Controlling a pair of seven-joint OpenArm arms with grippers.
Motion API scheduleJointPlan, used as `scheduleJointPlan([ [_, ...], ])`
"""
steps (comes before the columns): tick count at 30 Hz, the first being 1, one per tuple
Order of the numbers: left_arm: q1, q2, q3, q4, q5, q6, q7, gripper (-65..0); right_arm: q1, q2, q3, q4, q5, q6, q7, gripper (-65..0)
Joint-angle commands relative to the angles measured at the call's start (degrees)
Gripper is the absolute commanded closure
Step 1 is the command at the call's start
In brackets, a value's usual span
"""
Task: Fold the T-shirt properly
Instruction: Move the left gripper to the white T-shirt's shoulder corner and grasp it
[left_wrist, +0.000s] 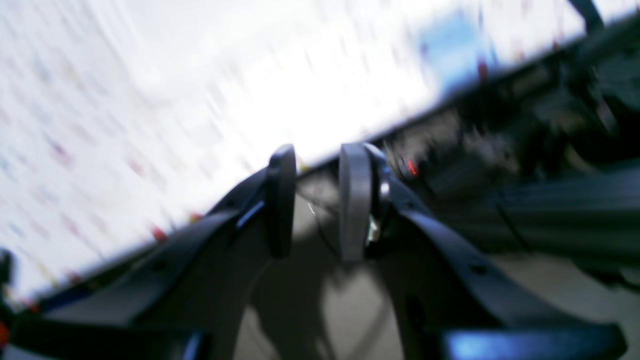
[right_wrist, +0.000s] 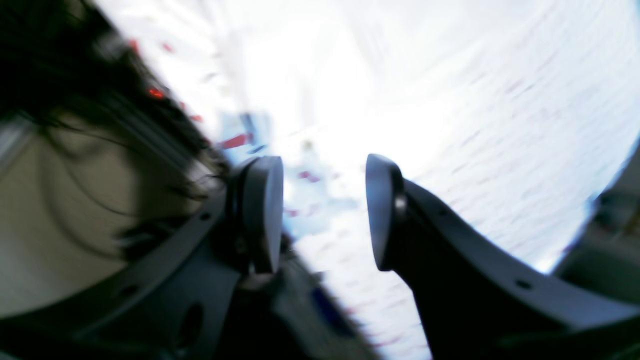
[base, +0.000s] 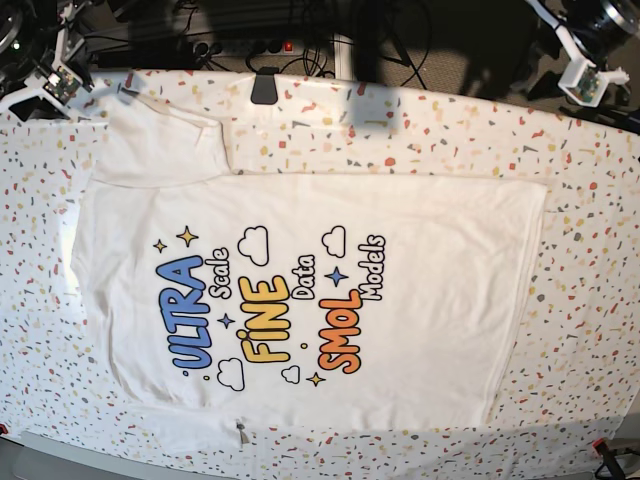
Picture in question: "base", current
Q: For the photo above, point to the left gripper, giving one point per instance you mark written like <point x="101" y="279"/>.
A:
<point x="586" y="77"/>

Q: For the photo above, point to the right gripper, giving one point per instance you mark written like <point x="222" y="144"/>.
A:
<point x="53" y="85"/>

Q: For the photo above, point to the white printed T-shirt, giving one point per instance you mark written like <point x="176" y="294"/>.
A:
<point x="359" y="301"/>

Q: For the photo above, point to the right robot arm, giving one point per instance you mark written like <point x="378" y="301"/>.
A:
<point x="28" y="29"/>

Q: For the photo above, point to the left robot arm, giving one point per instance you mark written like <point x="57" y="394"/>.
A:
<point x="615" y="21"/>

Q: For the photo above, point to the black power strip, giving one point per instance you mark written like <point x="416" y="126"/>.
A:
<point x="188" y="54"/>

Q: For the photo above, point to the black table clamp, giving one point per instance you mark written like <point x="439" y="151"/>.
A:
<point x="264" y="91"/>

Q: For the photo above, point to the white metal table leg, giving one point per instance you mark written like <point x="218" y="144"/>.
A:
<point x="343" y="49"/>

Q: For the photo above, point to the terrazzo patterned tablecloth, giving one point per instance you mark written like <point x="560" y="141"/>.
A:
<point x="573" y="372"/>

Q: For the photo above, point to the red clamp right corner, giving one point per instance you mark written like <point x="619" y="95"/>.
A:
<point x="610" y="467"/>

